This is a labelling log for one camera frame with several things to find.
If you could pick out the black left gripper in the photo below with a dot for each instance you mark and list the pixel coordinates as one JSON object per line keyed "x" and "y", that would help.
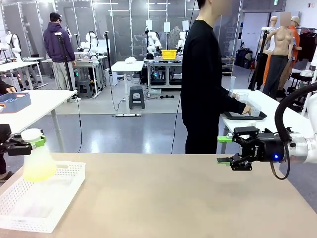
{"x": 5, "y": 132}

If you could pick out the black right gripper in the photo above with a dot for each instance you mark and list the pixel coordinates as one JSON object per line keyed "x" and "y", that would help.
{"x": 267, "y": 148}

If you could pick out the flask with yellow liquid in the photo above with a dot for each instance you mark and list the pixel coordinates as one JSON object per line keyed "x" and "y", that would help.
{"x": 39, "y": 166}

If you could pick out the person's right forearm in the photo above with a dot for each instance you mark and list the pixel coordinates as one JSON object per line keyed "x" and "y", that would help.
{"x": 234, "y": 102}

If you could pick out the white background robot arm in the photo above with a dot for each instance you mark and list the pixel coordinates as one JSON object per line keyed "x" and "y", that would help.
{"x": 15, "y": 43}
{"x": 153, "y": 42}
{"x": 182, "y": 37}
{"x": 91, "y": 41}

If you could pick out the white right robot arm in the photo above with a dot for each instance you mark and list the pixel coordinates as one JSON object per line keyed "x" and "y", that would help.
{"x": 310, "y": 151}

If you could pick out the person's right hand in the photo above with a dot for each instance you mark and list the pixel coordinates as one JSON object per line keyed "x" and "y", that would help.
{"x": 247, "y": 110}

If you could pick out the person's left hand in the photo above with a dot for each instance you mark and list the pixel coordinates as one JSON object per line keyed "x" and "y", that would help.
{"x": 234, "y": 95}

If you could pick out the black tray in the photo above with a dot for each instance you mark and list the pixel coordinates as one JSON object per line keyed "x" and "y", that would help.
{"x": 235, "y": 117}

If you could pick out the blue box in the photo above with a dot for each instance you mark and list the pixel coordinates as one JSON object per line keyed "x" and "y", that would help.
{"x": 17, "y": 102}

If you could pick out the person in dark clothes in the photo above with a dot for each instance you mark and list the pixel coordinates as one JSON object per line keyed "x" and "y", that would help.
{"x": 3, "y": 85}

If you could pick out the grey plastic stool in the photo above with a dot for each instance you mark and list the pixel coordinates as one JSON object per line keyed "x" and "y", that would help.
{"x": 84, "y": 86}
{"x": 137, "y": 98}

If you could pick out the white desk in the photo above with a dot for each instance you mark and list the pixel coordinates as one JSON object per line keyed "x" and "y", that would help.
{"x": 19, "y": 65}

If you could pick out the person in black sweater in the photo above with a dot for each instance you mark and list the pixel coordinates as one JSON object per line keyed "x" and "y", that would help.
{"x": 200, "y": 74}

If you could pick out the black tripod stand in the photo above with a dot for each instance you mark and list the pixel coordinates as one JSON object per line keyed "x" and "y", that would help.
{"x": 107, "y": 57}
{"x": 258, "y": 62}
{"x": 65, "y": 62}

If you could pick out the dark bags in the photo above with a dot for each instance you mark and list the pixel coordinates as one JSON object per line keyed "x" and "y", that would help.
{"x": 244, "y": 58}

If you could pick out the white workbench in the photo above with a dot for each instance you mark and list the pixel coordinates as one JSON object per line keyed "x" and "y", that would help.
{"x": 86, "y": 60}

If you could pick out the white computer tower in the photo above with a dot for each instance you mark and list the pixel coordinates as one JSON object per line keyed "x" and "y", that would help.
{"x": 109, "y": 78}

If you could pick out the person in purple hoodie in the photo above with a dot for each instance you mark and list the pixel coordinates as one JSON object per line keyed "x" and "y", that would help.
{"x": 58, "y": 42}

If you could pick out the beige mannequin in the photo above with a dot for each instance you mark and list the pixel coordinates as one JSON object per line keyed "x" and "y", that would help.
{"x": 281, "y": 39}

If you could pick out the grey workbench table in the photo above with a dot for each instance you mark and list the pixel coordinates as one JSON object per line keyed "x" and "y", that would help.
{"x": 163, "y": 60}

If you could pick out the yellow plastic basket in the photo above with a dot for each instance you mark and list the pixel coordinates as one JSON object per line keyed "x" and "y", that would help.
{"x": 169, "y": 54}

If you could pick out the black hanging garments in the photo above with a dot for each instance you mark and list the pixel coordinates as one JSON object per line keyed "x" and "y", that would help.
{"x": 307, "y": 47}

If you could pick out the pale mannequin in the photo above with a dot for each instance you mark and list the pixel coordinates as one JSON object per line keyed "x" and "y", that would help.
{"x": 273, "y": 21}

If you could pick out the black cap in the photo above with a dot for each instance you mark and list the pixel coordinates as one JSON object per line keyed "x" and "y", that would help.
{"x": 149, "y": 56}

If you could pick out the white crumpled cloth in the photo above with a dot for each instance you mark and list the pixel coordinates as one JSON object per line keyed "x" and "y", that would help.
{"x": 130, "y": 60}

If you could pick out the white rectangular panel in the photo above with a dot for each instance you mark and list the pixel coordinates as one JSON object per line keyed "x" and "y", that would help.
{"x": 185, "y": 25}
{"x": 167, "y": 27}
{"x": 148, "y": 26}

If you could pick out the mannequin with hat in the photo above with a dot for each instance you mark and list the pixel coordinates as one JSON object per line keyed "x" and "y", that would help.
{"x": 295, "y": 22}

